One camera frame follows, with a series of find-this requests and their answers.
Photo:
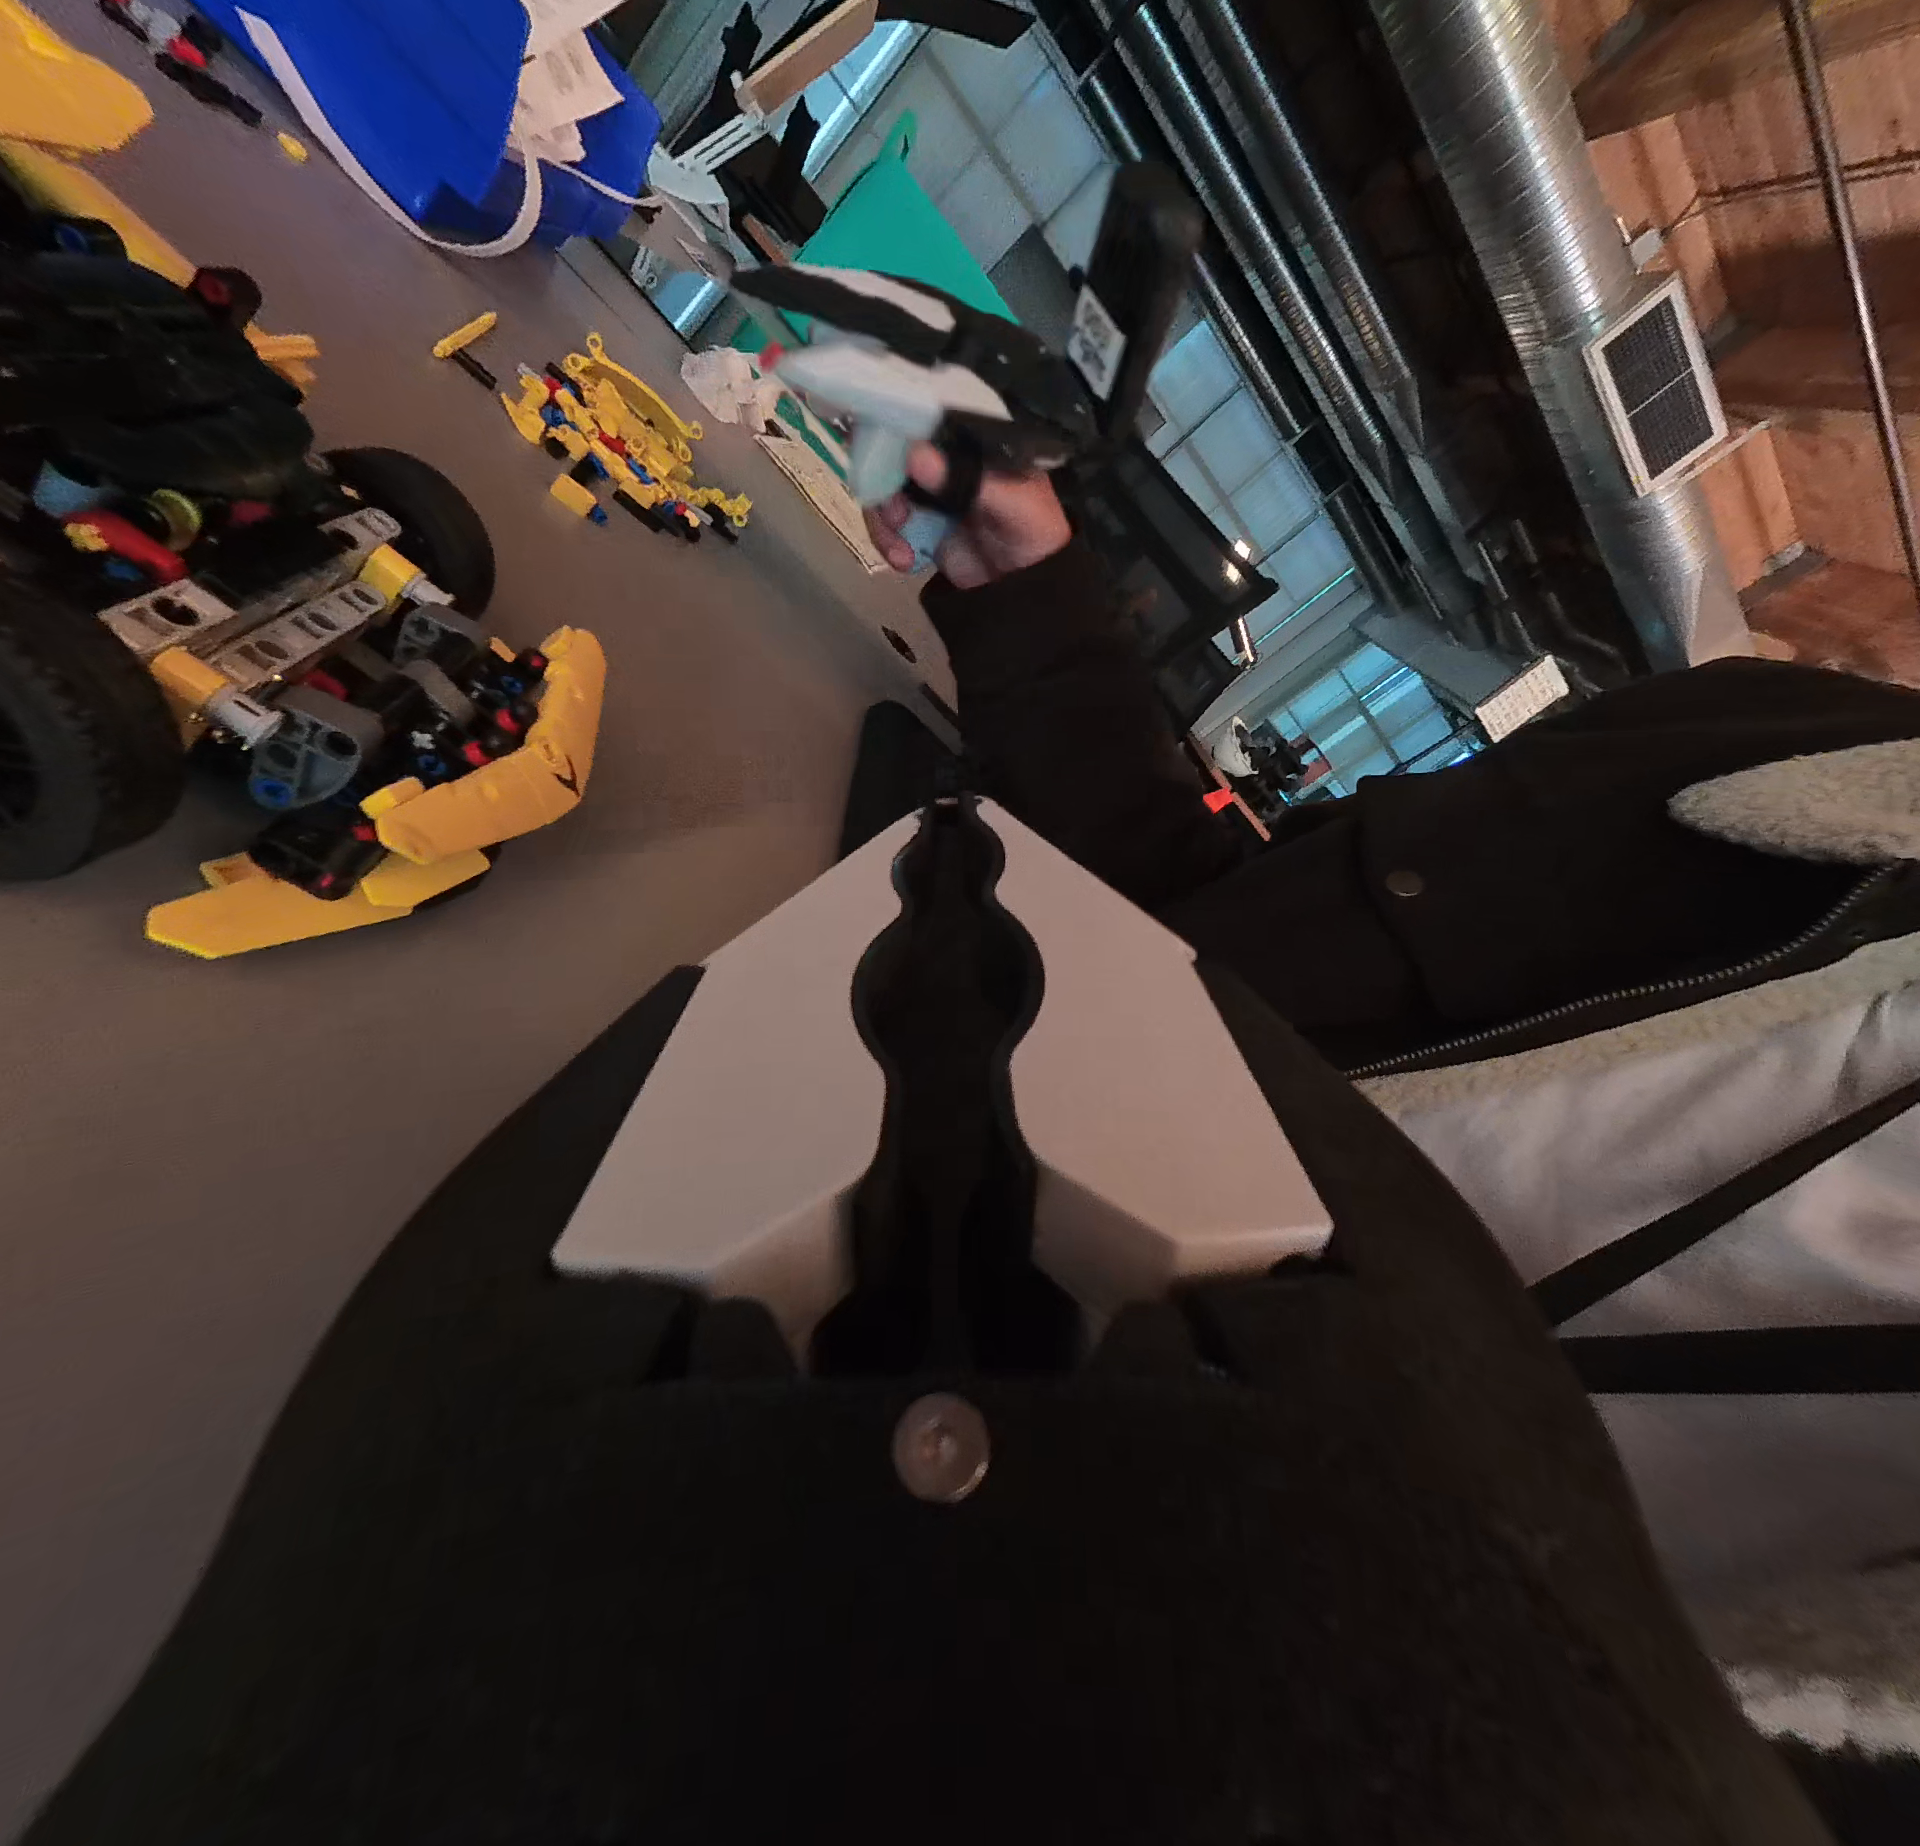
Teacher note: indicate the white vent unit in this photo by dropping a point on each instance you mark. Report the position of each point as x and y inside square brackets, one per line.
[1659, 386]

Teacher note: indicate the teal panel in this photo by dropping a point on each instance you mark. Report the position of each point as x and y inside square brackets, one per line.
[898, 225]

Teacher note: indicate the yellow toy brick car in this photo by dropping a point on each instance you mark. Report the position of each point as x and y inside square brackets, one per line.
[269, 630]

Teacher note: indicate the printed paper sheet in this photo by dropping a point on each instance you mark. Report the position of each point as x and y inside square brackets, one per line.
[824, 498]

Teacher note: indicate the grey desk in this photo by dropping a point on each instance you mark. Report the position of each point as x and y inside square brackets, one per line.
[225, 1203]

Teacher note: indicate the black screen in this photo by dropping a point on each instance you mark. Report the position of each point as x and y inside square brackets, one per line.
[1185, 571]

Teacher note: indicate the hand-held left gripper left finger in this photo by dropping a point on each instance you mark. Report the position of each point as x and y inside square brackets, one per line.
[736, 1110]

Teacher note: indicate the person's right hand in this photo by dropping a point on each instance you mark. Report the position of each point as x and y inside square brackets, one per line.
[1014, 525]

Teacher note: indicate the silver air duct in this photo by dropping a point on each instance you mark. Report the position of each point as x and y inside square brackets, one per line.
[1516, 225]

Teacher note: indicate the yellow car roof panel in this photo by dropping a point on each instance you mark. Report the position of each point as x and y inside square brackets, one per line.
[60, 86]

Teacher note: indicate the white sign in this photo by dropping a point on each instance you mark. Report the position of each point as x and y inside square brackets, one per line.
[1522, 699]

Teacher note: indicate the yellow brick rod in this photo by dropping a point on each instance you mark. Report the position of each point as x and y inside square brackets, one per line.
[466, 334]

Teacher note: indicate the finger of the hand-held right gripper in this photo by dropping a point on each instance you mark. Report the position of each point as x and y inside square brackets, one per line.
[876, 302]

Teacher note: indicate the blue plastic bin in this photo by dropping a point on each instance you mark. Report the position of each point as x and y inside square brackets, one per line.
[374, 46]

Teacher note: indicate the person's right forearm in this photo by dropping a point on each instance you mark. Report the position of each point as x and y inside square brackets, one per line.
[1051, 706]

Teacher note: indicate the dark pipe bundle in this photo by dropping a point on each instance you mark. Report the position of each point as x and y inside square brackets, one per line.
[1200, 107]

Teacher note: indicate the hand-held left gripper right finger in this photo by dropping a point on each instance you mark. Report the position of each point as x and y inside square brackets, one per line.
[1153, 1110]

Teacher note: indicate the clear plastic bag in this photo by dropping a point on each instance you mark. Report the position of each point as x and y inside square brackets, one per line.
[729, 386]

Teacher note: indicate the wooden chair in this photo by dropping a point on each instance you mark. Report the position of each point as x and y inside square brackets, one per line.
[811, 46]

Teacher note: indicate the red black brick cluster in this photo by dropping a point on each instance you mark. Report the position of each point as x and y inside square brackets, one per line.
[179, 55]

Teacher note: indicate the pile of loose toy bricks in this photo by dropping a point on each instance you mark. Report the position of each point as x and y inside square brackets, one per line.
[622, 438]

